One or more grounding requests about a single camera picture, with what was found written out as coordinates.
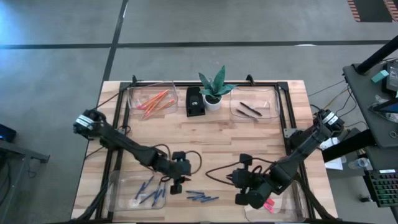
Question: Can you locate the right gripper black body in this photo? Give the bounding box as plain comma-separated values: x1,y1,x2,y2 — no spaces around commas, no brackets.
232,154,261,206

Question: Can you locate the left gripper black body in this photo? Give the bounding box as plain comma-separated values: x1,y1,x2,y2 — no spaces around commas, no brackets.
169,151,192,195

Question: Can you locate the black pen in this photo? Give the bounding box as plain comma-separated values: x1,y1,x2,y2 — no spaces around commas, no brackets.
235,108,259,122
239,101,263,117

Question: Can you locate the yellow pencil pink eraser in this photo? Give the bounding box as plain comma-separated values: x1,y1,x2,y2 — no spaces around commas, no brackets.
145,98,175,118
136,89,170,109
141,94,164,110
139,92,169,110
142,95,165,119

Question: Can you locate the clear plastic bin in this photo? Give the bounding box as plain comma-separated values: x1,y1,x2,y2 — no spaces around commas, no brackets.
106,169,169,213
243,179,308,223
126,80,179,118
229,87,280,121

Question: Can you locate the white plant pot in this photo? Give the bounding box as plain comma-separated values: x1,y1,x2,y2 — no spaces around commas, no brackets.
202,92,223,112

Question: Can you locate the black arch stand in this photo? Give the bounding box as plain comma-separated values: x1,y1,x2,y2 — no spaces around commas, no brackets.
185,86,206,118

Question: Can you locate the green snake plant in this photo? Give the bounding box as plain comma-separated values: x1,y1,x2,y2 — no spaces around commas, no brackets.
198,64,238,100

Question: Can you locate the white paper sheet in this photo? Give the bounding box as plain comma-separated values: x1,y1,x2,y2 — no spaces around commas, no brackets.
324,157,345,171

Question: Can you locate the black support beam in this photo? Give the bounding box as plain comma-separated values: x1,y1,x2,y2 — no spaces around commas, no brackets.
322,128,379,163

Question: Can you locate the clear water bottle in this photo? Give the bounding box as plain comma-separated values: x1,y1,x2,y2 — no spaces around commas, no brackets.
347,157,371,170

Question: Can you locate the grey side table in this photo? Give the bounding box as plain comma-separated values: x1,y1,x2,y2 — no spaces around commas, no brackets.
343,60,398,149

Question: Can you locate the black keyboard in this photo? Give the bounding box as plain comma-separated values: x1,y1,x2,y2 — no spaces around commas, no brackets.
363,169,398,208

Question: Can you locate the dark tablet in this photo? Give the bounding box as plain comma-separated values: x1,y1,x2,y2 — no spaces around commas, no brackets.
369,98,398,114

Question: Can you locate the teal box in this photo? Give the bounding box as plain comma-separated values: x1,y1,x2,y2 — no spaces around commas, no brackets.
371,69,390,84

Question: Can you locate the black box device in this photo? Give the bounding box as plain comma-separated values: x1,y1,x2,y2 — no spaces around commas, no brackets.
381,60,398,94

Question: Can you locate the black pole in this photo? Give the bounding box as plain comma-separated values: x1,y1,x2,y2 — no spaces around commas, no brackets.
355,35,398,75

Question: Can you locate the dark mat striped border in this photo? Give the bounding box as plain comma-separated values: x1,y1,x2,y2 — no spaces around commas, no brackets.
346,0,398,23

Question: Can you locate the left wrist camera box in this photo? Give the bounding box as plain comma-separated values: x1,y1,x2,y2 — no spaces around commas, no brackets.
172,161,191,177

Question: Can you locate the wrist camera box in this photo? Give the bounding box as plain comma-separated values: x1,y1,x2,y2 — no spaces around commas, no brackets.
172,161,191,177
238,169,259,189

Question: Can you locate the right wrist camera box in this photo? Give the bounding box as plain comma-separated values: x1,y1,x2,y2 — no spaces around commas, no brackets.
238,169,259,189

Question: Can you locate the black right camera cable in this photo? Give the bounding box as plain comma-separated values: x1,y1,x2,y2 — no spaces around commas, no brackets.
204,156,276,187

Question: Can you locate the black camera cable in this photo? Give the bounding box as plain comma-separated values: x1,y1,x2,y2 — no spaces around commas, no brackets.
184,150,203,175
204,156,276,187

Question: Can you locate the black left camera cable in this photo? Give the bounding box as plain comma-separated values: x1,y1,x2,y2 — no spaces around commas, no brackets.
184,150,203,175

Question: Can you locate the black aluminium table frame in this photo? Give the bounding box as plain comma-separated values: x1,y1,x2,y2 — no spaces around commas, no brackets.
95,73,315,224

